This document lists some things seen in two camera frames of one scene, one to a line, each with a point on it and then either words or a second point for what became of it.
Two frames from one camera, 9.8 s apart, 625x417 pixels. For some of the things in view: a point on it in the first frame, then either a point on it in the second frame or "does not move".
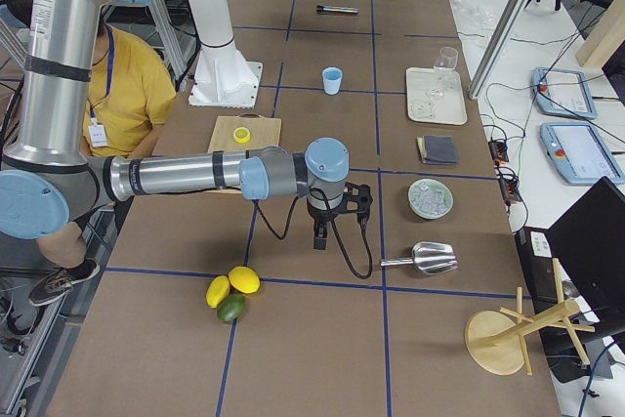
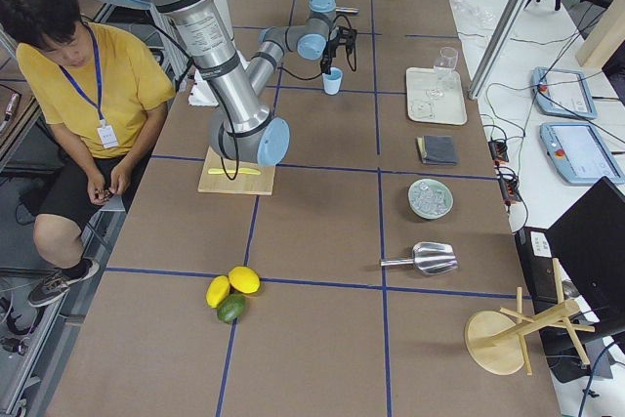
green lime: (231, 307) does not move
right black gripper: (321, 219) → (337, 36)
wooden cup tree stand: (495, 341) does not move
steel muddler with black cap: (325, 8) does not move
